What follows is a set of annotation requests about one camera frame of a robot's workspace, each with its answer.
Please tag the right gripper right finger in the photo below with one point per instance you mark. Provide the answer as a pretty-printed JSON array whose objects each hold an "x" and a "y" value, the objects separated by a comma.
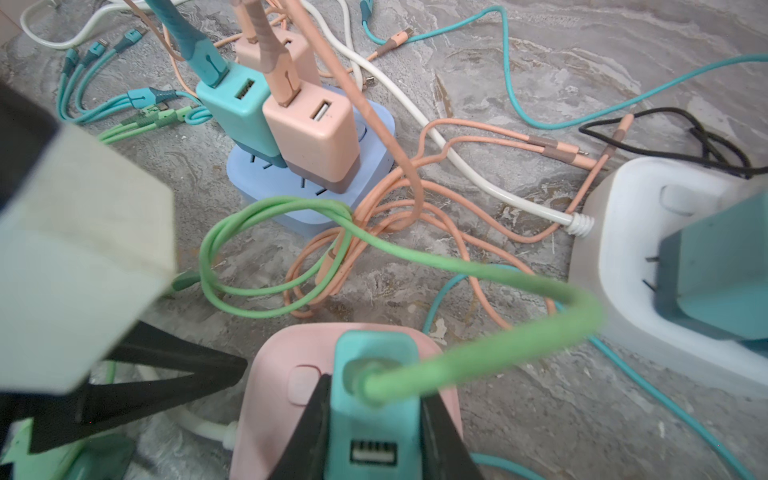
[{"x": 444, "y": 454}]

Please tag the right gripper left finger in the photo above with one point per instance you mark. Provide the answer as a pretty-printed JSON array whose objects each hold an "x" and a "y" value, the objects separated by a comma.
[{"x": 305, "y": 454}]

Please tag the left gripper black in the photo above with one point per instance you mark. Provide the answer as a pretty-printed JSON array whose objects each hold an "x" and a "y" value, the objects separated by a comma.
[{"x": 26, "y": 130}]

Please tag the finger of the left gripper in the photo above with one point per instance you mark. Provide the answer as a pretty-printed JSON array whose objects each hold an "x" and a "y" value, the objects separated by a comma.
[{"x": 91, "y": 408}]

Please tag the pink power strip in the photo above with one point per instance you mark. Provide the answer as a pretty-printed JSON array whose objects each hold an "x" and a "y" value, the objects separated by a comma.
[{"x": 282, "y": 378}]

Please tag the light green USB charger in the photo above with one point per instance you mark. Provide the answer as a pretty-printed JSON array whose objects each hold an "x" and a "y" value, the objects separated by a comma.
[{"x": 105, "y": 456}]

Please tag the teal USB charger with green cable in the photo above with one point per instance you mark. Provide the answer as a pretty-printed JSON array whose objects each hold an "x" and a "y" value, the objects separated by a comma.
[{"x": 369, "y": 441}]

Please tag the teal charger on blue strip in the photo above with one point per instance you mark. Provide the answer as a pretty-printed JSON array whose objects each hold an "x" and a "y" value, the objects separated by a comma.
[{"x": 236, "y": 103}]

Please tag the pink USB charger front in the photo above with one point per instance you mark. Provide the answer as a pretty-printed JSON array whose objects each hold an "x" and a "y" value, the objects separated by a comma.
[{"x": 317, "y": 136}]

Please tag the white power strip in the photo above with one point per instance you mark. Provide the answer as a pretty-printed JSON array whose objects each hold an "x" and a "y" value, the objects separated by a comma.
[{"x": 634, "y": 209}]

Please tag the teal charger on white strip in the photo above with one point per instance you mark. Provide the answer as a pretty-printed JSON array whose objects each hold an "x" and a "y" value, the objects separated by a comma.
[{"x": 711, "y": 276}]

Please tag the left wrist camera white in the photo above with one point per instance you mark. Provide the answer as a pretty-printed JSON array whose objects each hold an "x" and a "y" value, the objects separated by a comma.
[{"x": 86, "y": 246}]

